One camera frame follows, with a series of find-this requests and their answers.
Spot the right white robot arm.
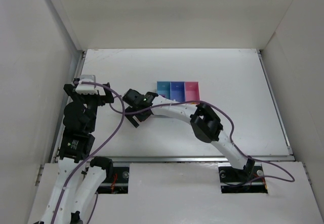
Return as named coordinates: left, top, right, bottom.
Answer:
left=123, top=89, right=255, bottom=184

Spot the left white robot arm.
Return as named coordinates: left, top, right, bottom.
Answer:
left=38, top=78, right=117, bottom=223

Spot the light blue container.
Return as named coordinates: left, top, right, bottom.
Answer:
left=156, top=81, right=171, bottom=99

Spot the dark blue container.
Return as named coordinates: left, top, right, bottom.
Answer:
left=170, top=81, right=185, bottom=102

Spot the pink container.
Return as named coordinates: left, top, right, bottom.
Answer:
left=184, top=81, right=200, bottom=101

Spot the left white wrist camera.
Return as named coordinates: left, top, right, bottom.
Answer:
left=73, top=75, right=99, bottom=95

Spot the aluminium rail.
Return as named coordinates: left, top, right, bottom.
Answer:
left=108, top=155, right=296, bottom=162

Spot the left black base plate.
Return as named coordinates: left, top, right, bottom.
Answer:
left=97, top=164, right=130, bottom=194

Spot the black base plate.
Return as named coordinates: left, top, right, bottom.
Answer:
left=218, top=164, right=268, bottom=194
left=97, top=164, right=130, bottom=194

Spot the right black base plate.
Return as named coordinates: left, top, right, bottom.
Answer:
left=218, top=164, right=268, bottom=194

